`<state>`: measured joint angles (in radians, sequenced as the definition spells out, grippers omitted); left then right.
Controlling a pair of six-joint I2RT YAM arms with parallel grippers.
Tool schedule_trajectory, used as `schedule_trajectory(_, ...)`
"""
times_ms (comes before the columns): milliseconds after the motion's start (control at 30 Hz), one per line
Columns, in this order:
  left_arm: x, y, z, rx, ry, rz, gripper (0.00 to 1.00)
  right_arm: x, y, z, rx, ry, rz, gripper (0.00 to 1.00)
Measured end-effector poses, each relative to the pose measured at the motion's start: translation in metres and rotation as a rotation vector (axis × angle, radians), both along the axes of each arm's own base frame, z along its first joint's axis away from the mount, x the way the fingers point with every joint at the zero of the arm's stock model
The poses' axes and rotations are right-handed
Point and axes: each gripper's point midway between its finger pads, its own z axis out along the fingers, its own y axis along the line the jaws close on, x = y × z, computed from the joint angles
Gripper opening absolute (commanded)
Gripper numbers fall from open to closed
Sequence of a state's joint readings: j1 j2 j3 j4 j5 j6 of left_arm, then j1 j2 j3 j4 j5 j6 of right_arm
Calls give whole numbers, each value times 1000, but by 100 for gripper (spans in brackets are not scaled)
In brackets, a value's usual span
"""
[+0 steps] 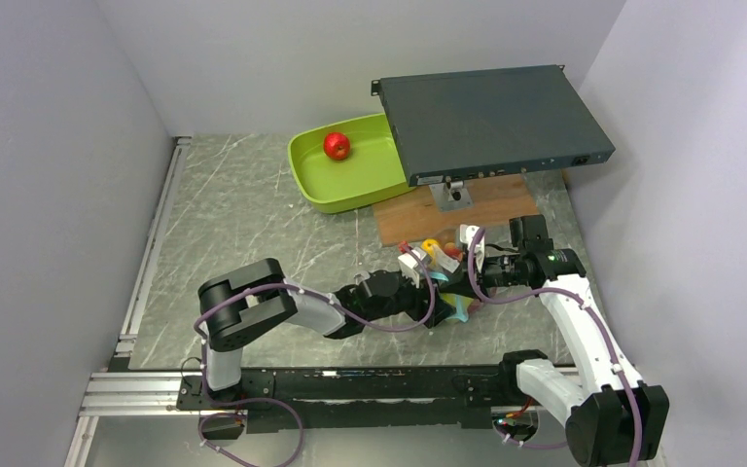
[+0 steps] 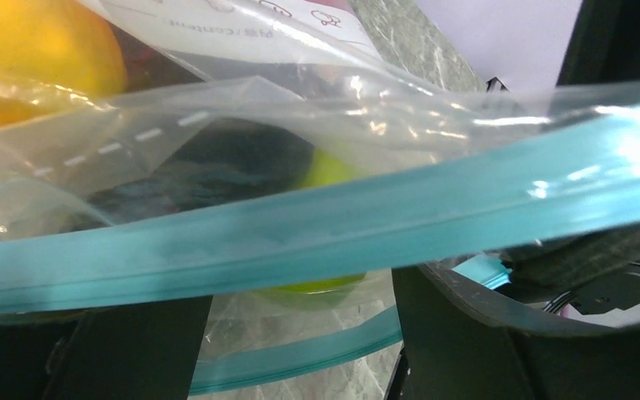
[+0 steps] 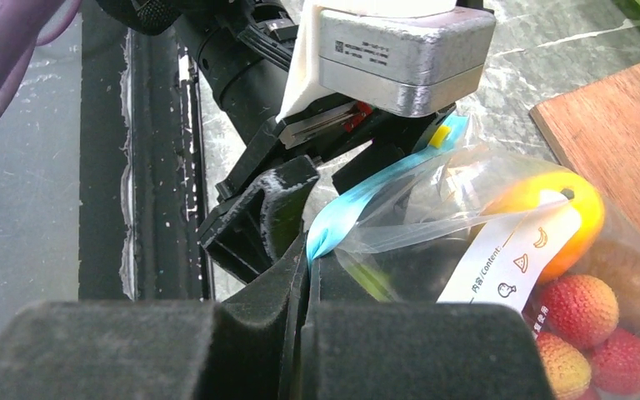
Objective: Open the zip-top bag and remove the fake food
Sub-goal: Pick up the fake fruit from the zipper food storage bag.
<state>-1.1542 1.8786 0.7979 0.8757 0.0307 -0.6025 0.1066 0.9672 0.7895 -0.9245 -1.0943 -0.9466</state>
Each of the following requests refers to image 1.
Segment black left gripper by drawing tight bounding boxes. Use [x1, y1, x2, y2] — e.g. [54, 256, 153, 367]
[364, 269, 455, 328]

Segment clear zip top bag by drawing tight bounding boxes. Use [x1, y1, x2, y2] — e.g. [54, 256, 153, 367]
[420, 238, 481, 323]

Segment orange fake fruit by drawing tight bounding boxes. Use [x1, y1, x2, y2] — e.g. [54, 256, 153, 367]
[421, 238, 444, 261]

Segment red fake apple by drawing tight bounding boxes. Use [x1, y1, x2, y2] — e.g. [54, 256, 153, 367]
[323, 132, 351, 162]

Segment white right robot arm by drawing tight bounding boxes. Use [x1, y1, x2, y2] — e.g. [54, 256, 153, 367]
[457, 215, 670, 466]

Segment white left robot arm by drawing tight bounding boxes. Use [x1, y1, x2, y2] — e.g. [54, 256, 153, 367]
[194, 258, 456, 409]

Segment wooden board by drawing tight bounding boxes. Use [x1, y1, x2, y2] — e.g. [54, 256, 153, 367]
[373, 175, 539, 246]

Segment lime green plastic tub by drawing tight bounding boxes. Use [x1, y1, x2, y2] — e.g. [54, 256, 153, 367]
[287, 113, 412, 214]

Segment dark grey rack device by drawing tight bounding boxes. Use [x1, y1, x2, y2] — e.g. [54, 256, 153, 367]
[371, 64, 616, 187]

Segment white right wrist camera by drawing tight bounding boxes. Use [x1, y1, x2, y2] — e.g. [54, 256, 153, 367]
[455, 224, 484, 256]

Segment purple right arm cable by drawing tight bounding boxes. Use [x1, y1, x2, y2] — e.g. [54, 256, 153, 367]
[466, 227, 646, 467]

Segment metal stand base plate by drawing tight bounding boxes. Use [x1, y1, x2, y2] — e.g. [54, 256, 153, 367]
[429, 181, 474, 212]

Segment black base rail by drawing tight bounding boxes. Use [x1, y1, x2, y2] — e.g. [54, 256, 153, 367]
[176, 365, 528, 434]

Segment aluminium frame rail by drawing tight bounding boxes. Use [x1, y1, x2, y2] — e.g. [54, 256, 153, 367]
[64, 136, 192, 466]

